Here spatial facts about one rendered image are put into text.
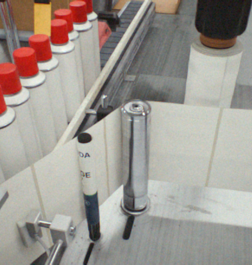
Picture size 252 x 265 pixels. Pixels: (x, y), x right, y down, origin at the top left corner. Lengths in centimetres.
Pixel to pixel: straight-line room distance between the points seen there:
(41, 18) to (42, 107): 16
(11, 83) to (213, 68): 31
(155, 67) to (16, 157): 62
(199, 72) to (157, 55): 50
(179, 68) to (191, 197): 53
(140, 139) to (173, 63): 63
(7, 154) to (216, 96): 35
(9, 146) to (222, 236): 33
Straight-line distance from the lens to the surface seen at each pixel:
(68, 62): 65
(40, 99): 56
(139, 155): 46
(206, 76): 59
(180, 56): 109
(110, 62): 86
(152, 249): 51
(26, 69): 54
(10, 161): 51
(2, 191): 24
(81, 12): 72
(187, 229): 53
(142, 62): 105
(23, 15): 124
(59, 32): 63
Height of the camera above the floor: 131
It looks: 38 degrees down
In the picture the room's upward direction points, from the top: 1 degrees counter-clockwise
